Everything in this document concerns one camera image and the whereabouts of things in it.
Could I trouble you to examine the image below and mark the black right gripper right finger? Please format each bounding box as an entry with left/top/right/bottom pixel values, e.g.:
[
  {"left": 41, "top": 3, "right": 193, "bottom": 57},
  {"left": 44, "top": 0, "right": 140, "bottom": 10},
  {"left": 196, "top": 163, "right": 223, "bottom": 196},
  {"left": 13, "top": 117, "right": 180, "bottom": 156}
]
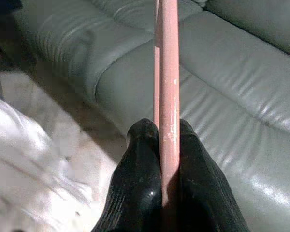
[{"left": 177, "top": 119, "right": 251, "bottom": 232}]

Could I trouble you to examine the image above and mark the grey green leather sofa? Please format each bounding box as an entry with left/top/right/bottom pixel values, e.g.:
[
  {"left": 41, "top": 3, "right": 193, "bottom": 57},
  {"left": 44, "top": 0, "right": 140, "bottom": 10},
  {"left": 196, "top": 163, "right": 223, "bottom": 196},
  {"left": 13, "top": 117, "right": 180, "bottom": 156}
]
[{"left": 12, "top": 0, "right": 290, "bottom": 232}]

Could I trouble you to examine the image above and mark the white garment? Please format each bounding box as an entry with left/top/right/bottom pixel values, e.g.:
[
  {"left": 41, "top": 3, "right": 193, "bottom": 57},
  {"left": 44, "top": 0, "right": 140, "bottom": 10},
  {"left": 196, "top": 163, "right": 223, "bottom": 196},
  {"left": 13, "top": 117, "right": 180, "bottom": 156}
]
[{"left": 0, "top": 72, "right": 121, "bottom": 232}]

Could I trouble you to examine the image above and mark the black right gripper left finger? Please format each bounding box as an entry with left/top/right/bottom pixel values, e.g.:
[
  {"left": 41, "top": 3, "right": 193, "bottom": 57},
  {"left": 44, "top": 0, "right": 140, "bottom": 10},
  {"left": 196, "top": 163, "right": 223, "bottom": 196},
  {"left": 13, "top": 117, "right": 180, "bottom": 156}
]
[{"left": 90, "top": 118, "right": 164, "bottom": 232}]

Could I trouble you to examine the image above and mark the pink plastic hanger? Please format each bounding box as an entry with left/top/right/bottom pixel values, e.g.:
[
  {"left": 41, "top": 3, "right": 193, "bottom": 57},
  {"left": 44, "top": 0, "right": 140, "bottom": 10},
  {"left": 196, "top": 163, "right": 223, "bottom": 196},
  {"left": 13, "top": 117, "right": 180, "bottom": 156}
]
[{"left": 152, "top": 0, "right": 181, "bottom": 208}]

